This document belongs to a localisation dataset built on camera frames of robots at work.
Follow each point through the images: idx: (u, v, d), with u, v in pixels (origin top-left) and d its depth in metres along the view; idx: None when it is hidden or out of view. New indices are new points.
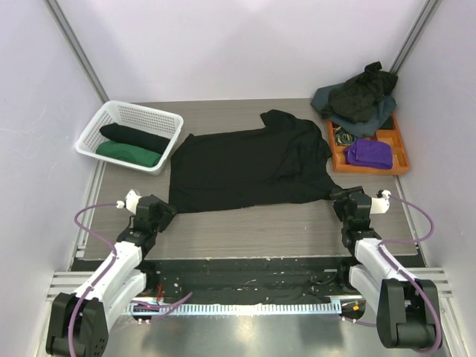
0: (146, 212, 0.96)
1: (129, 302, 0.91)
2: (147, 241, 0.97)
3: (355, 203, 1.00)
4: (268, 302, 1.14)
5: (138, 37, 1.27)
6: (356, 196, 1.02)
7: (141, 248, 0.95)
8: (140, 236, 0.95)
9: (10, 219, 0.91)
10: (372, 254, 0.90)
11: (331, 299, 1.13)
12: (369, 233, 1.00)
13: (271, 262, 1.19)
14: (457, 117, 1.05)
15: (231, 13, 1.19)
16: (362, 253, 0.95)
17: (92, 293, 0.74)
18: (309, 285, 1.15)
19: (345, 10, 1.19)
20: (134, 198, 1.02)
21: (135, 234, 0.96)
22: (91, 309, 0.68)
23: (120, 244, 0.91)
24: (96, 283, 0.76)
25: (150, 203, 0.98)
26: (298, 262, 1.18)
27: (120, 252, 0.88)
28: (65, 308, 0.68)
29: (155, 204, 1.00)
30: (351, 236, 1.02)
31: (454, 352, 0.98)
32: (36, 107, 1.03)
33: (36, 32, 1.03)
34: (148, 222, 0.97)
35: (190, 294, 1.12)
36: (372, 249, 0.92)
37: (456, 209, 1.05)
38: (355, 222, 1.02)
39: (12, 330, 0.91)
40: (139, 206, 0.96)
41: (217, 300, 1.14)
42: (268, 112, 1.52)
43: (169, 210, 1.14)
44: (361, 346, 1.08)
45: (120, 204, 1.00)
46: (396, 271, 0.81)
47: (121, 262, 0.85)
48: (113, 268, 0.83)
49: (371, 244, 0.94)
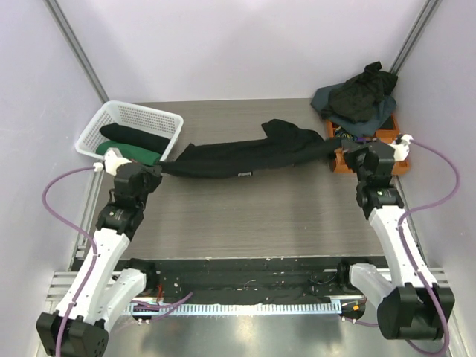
0: (126, 187, 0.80)
1: (130, 301, 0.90)
2: (132, 219, 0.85)
3: (375, 158, 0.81)
4: (268, 302, 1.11)
5: (138, 37, 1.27)
6: (378, 149, 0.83)
7: (127, 228, 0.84)
8: (123, 219, 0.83)
9: (10, 219, 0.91)
10: (392, 238, 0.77)
11: (331, 299, 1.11)
12: (390, 197, 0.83)
13: (271, 262, 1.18)
14: (457, 118, 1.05)
15: (230, 13, 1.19)
16: (375, 225, 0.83)
17: (75, 310, 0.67)
18: (309, 285, 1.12)
19: (344, 10, 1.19)
20: (113, 161, 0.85)
21: (117, 216, 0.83)
22: (78, 329, 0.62)
23: (100, 233, 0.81)
24: (77, 297, 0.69)
25: (131, 176, 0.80)
26: (298, 262, 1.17)
27: (101, 246, 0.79)
28: (50, 328, 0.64)
29: (138, 175, 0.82)
30: (367, 195, 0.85)
31: (454, 352, 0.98)
32: (36, 107, 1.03)
33: (36, 31, 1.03)
34: (130, 197, 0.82)
35: (190, 294, 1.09)
36: (392, 224, 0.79)
37: (456, 210, 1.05)
38: (375, 178, 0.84)
39: (12, 330, 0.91)
40: (117, 181, 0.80)
41: (217, 300, 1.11)
42: (268, 123, 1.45)
43: (159, 179, 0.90)
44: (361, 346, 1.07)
45: (99, 168, 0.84)
46: (413, 271, 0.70)
47: (104, 260, 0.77)
48: (96, 269, 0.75)
49: (390, 218, 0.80)
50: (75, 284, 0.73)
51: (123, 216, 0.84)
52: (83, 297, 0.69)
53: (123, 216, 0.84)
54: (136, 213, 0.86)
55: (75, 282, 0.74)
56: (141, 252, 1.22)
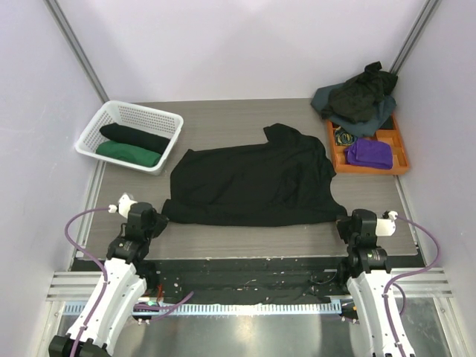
0: (140, 220, 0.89)
1: (132, 309, 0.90)
2: (140, 250, 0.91)
3: (358, 218, 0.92)
4: (268, 302, 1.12)
5: (139, 37, 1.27)
6: (361, 212, 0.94)
7: (134, 259, 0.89)
8: (132, 249, 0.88)
9: (10, 219, 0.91)
10: (376, 304, 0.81)
11: (331, 299, 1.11)
12: (378, 260, 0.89)
13: (271, 262, 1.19)
14: (457, 118, 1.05)
15: (231, 13, 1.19)
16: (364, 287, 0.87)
17: (86, 332, 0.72)
18: (309, 285, 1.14)
19: (345, 10, 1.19)
20: (126, 204, 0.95)
21: (126, 247, 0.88)
22: (88, 352, 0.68)
23: (111, 262, 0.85)
24: (88, 320, 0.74)
25: (143, 210, 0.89)
26: (298, 262, 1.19)
27: (111, 274, 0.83)
28: (62, 351, 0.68)
29: (149, 210, 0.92)
30: (358, 256, 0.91)
31: (454, 352, 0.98)
32: (36, 107, 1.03)
33: (36, 31, 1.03)
34: (140, 230, 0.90)
35: (191, 294, 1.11)
36: (378, 291, 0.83)
37: (456, 209, 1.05)
38: (361, 239, 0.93)
39: (12, 330, 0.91)
40: (131, 213, 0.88)
41: (217, 300, 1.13)
42: (270, 127, 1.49)
43: (163, 222, 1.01)
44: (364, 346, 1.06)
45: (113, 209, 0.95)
46: (394, 343, 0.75)
47: (114, 287, 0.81)
48: (105, 294, 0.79)
49: (376, 284, 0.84)
50: (86, 307, 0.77)
51: (132, 247, 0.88)
52: (93, 322, 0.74)
53: (132, 247, 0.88)
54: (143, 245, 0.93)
55: (86, 306, 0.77)
56: None
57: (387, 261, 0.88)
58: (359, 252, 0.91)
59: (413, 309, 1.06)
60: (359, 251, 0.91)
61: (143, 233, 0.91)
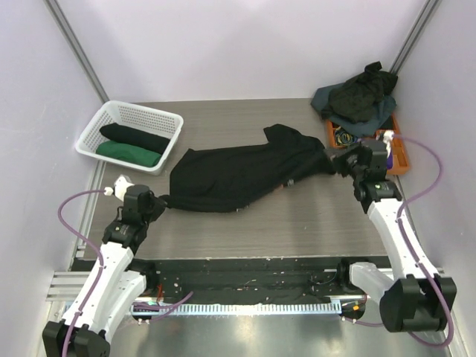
0: (136, 203, 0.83)
1: (130, 306, 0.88)
2: (137, 234, 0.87)
3: (369, 150, 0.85)
4: (268, 302, 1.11)
5: (139, 37, 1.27)
6: (370, 143, 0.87)
7: (131, 243, 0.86)
8: (128, 233, 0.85)
9: (10, 219, 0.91)
10: (393, 233, 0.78)
11: (331, 299, 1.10)
12: (388, 191, 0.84)
13: (271, 262, 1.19)
14: (457, 118, 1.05)
15: (231, 13, 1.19)
16: (374, 218, 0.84)
17: (81, 317, 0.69)
18: (309, 285, 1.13)
19: (345, 10, 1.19)
20: (123, 186, 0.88)
21: (123, 230, 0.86)
22: (83, 338, 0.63)
23: (107, 247, 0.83)
24: (84, 306, 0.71)
25: (140, 194, 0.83)
26: (298, 262, 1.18)
27: (107, 259, 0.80)
28: (56, 337, 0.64)
29: (148, 193, 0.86)
30: (365, 190, 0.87)
31: (454, 351, 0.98)
32: (36, 107, 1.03)
33: (36, 30, 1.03)
34: (138, 214, 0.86)
35: (190, 294, 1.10)
36: (392, 218, 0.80)
37: (456, 210, 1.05)
38: (370, 172, 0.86)
39: (13, 330, 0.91)
40: (127, 196, 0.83)
41: (216, 300, 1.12)
42: (270, 129, 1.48)
43: (164, 206, 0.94)
44: (363, 346, 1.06)
45: (109, 190, 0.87)
46: (415, 263, 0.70)
47: (110, 272, 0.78)
48: (100, 282, 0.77)
49: (389, 212, 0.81)
50: (81, 294, 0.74)
51: (129, 230, 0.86)
52: (88, 307, 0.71)
53: (129, 230, 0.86)
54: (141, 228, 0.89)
55: (81, 293, 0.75)
56: (141, 252, 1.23)
57: (397, 191, 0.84)
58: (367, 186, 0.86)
59: None
60: (367, 185, 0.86)
61: (140, 215, 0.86)
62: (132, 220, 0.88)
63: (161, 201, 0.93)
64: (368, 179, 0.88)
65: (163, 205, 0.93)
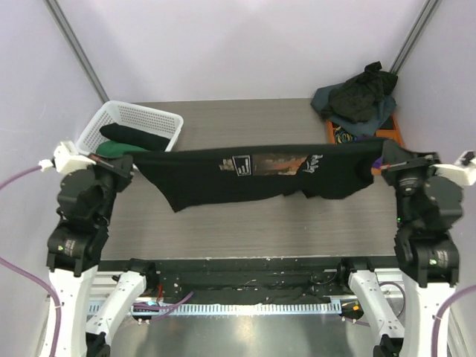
0: (75, 207, 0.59)
1: (130, 305, 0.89)
2: (90, 246, 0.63)
3: (434, 207, 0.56)
4: (268, 302, 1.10)
5: (139, 37, 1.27)
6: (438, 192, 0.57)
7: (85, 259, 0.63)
8: (74, 253, 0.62)
9: (10, 219, 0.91)
10: (420, 324, 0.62)
11: (331, 299, 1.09)
12: (447, 266, 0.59)
13: (271, 262, 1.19)
14: (457, 118, 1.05)
15: (230, 14, 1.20)
16: (411, 291, 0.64)
17: None
18: (309, 285, 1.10)
19: (345, 10, 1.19)
20: (64, 161, 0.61)
21: (68, 250, 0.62)
22: None
23: (58, 272, 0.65)
24: (56, 351, 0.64)
25: (80, 195, 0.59)
26: (298, 262, 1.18)
27: (61, 293, 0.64)
28: None
29: (91, 187, 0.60)
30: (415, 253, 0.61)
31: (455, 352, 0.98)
32: (36, 107, 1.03)
33: (36, 28, 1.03)
34: (85, 219, 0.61)
35: (190, 294, 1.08)
36: (430, 311, 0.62)
37: None
38: (425, 229, 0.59)
39: (12, 330, 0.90)
40: (60, 201, 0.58)
41: (217, 300, 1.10)
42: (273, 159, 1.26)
43: (129, 181, 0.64)
44: (364, 346, 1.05)
45: (46, 167, 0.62)
46: None
47: (71, 308, 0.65)
48: (64, 320, 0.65)
49: (431, 303, 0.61)
50: (50, 329, 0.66)
51: (76, 246, 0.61)
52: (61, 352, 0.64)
53: (75, 246, 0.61)
54: (96, 236, 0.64)
55: (49, 329, 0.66)
56: (142, 252, 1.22)
57: (455, 269, 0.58)
58: (417, 251, 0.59)
59: None
60: (418, 249, 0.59)
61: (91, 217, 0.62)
62: (81, 227, 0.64)
63: (120, 174, 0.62)
64: (419, 233, 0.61)
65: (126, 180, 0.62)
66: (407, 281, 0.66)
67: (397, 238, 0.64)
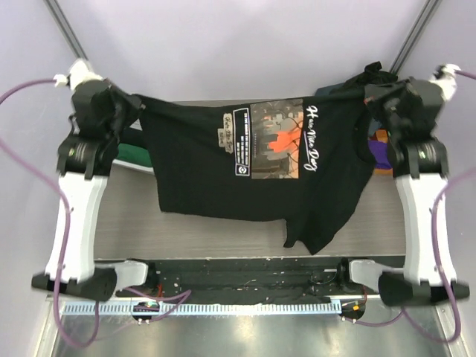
0: (91, 108, 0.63)
1: (133, 282, 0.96)
2: (102, 152, 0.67)
3: (417, 99, 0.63)
4: (268, 302, 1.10)
5: (139, 38, 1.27)
6: (419, 87, 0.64)
7: (97, 163, 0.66)
8: (87, 155, 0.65)
9: (11, 219, 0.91)
10: (422, 221, 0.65)
11: (331, 298, 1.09)
12: (433, 161, 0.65)
13: (271, 262, 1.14)
14: (456, 119, 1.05)
15: (231, 13, 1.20)
16: (403, 188, 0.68)
17: (68, 270, 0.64)
18: (309, 285, 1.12)
19: (345, 11, 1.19)
20: (78, 78, 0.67)
21: (79, 152, 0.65)
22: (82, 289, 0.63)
23: (67, 178, 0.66)
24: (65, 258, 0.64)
25: (95, 94, 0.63)
26: (298, 262, 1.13)
27: (71, 198, 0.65)
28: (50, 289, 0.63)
29: (106, 94, 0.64)
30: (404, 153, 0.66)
31: (454, 352, 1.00)
32: (36, 107, 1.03)
33: (35, 28, 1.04)
34: (96, 123, 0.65)
35: (189, 292, 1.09)
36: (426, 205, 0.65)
37: (456, 210, 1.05)
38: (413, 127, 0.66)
39: (13, 330, 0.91)
40: (75, 100, 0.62)
41: (217, 300, 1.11)
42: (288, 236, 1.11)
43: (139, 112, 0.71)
44: (362, 346, 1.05)
45: (62, 81, 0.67)
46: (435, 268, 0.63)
47: (82, 213, 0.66)
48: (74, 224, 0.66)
49: (423, 198, 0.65)
50: (56, 241, 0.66)
51: (88, 151, 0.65)
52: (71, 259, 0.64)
53: (88, 150, 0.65)
54: (107, 144, 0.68)
55: (56, 239, 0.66)
56: (142, 253, 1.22)
57: (444, 161, 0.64)
58: (408, 149, 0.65)
59: (414, 309, 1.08)
60: (408, 146, 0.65)
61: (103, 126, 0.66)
62: (91, 137, 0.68)
63: (133, 103, 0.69)
64: (406, 134, 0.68)
65: (137, 110, 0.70)
66: (398, 183, 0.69)
67: (390, 144, 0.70)
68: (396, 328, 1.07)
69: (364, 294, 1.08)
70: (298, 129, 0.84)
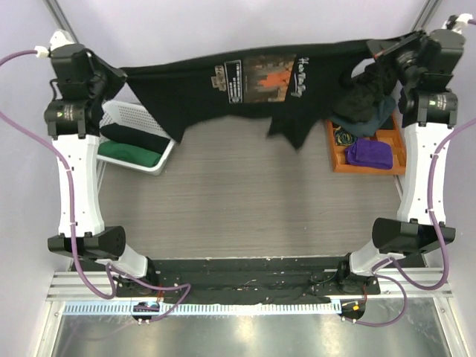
0: (72, 70, 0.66)
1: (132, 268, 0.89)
2: (90, 110, 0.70)
3: (436, 46, 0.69)
4: (268, 302, 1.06)
5: (139, 38, 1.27)
6: (442, 37, 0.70)
7: (88, 120, 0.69)
8: (76, 113, 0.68)
9: (12, 219, 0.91)
10: (419, 162, 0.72)
11: (331, 299, 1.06)
12: (443, 109, 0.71)
13: (271, 262, 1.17)
14: None
15: (232, 14, 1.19)
16: (410, 137, 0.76)
17: (80, 227, 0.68)
18: (309, 285, 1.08)
19: (344, 11, 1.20)
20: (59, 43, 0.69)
21: (68, 112, 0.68)
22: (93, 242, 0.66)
23: (62, 141, 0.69)
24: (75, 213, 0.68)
25: (74, 54, 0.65)
26: (297, 262, 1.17)
27: (70, 158, 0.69)
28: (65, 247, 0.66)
29: (85, 56, 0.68)
30: (414, 100, 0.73)
31: (454, 352, 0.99)
32: (36, 108, 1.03)
33: (36, 29, 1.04)
34: (79, 83, 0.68)
35: (189, 285, 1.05)
36: (428, 150, 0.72)
37: (457, 210, 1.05)
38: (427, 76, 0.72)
39: (13, 330, 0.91)
40: (55, 62, 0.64)
41: (217, 300, 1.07)
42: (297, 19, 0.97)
43: (122, 79, 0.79)
44: (361, 346, 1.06)
45: (42, 52, 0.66)
46: (425, 208, 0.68)
47: (81, 172, 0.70)
48: (78, 183, 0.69)
49: (428, 142, 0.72)
50: (64, 203, 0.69)
51: (75, 110, 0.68)
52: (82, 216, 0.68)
53: (76, 109, 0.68)
54: (94, 103, 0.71)
55: (63, 202, 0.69)
56: (142, 253, 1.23)
57: (454, 111, 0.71)
58: (419, 97, 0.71)
59: (413, 309, 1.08)
60: (419, 95, 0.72)
61: (85, 86, 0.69)
62: (76, 100, 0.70)
63: (115, 73, 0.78)
64: (421, 84, 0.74)
65: (119, 78, 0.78)
66: (406, 132, 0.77)
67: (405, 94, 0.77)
68: (396, 327, 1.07)
69: (364, 294, 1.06)
70: (288, 73, 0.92)
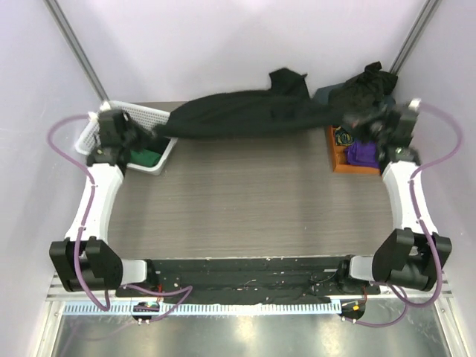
0: (114, 126, 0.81)
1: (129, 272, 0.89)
2: (122, 155, 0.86)
3: (398, 115, 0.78)
4: (268, 302, 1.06)
5: (139, 37, 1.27)
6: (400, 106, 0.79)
7: (120, 164, 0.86)
8: (112, 155, 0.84)
9: (12, 219, 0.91)
10: (401, 188, 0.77)
11: (331, 298, 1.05)
12: (408, 157, 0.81)
13: (271, 262, 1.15)
14: (456, 119, 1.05)
15: (232, 13, 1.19)
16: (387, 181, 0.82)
17: (87, 231, 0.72)
18: (309, 285, 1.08)
19: (345, 11, 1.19)
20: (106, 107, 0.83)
21: (105, 154, 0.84)
22: (94, 247, 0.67)
23: (94, 168, 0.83)
24: (86, 221, 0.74)
25: (114, 114, 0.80)
26: (298, 262, 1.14)
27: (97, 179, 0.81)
28: (65, 254, 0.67)
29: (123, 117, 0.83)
30: (385, 153, 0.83)
31: (454, 352, 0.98)
32: (36, 108, 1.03)
33: (38, 30, 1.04)
34: (117, 136, 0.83)
35: (190, 288, 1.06)
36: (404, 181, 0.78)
37: (457, 210, 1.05)
38: (393, 136, 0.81)
39: (13, 330, 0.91)
40: (102, 120, 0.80)
41: (217, 300, 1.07)
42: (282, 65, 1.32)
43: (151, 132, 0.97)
44: (361, 345, 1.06)
45: (94, 117, 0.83)
46: (416, 219, 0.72)
47: (104, 188, 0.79)
48: (96, 198, 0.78)
49: (402, 174, 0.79)
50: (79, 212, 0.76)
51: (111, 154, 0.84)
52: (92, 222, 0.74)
53: (113, 152, 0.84)
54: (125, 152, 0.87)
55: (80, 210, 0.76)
56: (142, 252, 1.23)
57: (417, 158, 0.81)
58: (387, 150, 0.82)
59: (413, 309, 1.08)
60: (388, 149, 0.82)
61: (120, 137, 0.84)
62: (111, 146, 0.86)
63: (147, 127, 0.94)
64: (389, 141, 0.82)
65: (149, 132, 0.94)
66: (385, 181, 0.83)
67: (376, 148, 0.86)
68: (395, 328, 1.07)
69: (364, 294, 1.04)
70: None
